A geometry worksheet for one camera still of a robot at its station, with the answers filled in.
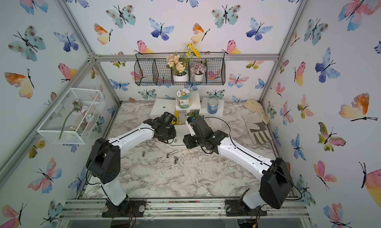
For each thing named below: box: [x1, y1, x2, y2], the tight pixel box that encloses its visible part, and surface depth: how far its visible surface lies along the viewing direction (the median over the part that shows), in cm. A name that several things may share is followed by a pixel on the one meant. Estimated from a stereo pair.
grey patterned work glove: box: [242, 112, 272, 145], surface depth 106 cm
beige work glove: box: [243, 99, 271, 125], surface depth 120 cm
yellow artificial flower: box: [185, 41, 201, 59], surface depth 84 cm
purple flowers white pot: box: [190, 61, 207, 82], surface depth 92 cm
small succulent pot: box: [184, 111, 205, 119], surface depth 100 cm
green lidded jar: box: [176, 88, 192, 110], surface depth 84 cm
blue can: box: [207, 97, 219, 115], surface depth 92 cm
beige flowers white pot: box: [166, 53, 190, 83], surface depth 84 cm
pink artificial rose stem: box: [58, 99, 89, 140], surface depth 76 cm
